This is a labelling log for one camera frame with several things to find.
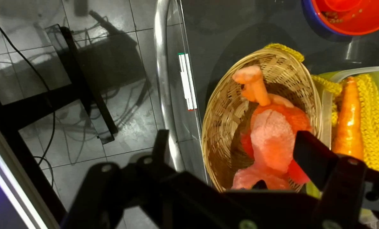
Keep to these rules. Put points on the orange toy carrot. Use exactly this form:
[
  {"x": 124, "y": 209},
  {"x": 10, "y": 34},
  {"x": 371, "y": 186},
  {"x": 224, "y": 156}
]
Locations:
[{"x": 348, "y": 128}]

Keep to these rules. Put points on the yellow knitted toy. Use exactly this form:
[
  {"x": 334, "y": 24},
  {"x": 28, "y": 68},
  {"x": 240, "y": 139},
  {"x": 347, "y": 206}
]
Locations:
[{"x": 378, "y": 123}]

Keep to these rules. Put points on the red plastic bowl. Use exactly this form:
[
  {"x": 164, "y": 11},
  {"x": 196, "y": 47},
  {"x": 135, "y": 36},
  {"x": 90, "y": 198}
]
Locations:
[{"x": 350, "y": 13}]

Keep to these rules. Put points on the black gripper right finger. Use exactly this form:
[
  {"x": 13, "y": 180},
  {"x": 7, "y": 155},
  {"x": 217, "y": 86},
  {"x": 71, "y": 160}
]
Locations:
[{"x": 314, "y": 160}]

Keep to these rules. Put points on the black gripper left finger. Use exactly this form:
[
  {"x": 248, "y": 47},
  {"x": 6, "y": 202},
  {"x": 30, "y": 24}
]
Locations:
[{"x": 160, "y": 147}]

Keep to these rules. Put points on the white metal rail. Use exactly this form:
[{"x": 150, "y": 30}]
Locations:
[{"x": 11, "y": 186}]

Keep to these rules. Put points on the black metal stand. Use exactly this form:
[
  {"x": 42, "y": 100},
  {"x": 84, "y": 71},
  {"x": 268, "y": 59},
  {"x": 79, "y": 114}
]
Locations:
[{"x": 100, "y": 115}]

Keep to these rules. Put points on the woven wicker basket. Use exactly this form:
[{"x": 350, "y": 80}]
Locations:
[{"x": 222, "y": 115}]

